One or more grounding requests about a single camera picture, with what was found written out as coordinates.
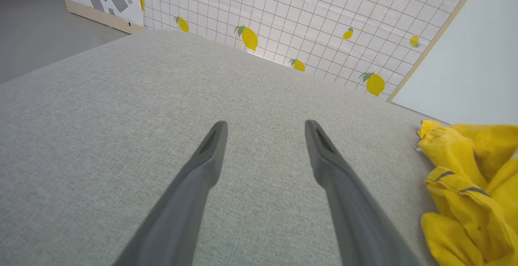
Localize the yellow garment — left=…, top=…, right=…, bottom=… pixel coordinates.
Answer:
left=417, top=120, right=518, bottom=266

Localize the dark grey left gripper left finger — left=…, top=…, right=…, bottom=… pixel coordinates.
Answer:
left=112, top=121, right=229, bottom=266

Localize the lemon print grid panel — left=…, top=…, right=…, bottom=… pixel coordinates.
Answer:
left=137, top=0, right=485, bottom=101

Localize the plain white panel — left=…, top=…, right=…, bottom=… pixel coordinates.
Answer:
left=391, top=0, right=518, bottom=126

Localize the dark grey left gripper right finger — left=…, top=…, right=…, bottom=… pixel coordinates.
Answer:
left=304, top=119, right=423, bottom=266

